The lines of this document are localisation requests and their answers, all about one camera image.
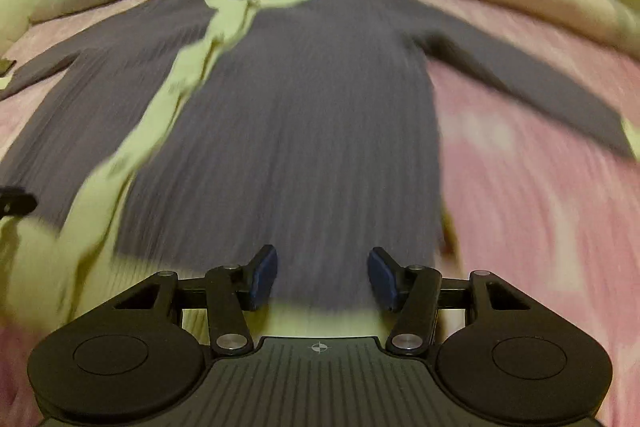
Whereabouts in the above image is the pink floral blanket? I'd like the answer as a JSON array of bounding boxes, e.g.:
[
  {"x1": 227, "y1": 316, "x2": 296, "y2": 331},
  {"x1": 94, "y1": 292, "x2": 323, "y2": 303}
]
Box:
[{"x1": 0, "y1": 0, "x2": 640, "y2": 427}]

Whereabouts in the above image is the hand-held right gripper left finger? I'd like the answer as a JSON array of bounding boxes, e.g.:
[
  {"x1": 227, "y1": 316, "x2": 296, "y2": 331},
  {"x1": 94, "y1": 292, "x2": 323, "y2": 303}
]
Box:
[{"x1": 114, "y1": 245, "x2": 279, "y2": 356}]

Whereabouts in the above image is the purple cardigan with cream trim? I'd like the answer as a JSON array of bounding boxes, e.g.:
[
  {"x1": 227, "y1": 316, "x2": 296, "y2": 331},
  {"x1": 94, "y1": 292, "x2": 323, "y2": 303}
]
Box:
[{"x1": 0, "y1": 0, "x2": 640, "y2": 338}]

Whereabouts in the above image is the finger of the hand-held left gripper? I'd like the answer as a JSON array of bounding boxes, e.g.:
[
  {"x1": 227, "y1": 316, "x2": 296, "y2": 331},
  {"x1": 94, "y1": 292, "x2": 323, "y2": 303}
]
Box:
[{"x1": 0, "y1": 186, "x2": 39, "y2": 221}]

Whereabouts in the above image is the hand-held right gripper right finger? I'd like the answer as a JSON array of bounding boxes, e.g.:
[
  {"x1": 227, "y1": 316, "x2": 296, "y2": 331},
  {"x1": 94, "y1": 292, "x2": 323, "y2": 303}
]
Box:
[{"x1": 366, "y1": 247, "x2": 531, "y2": 355}]

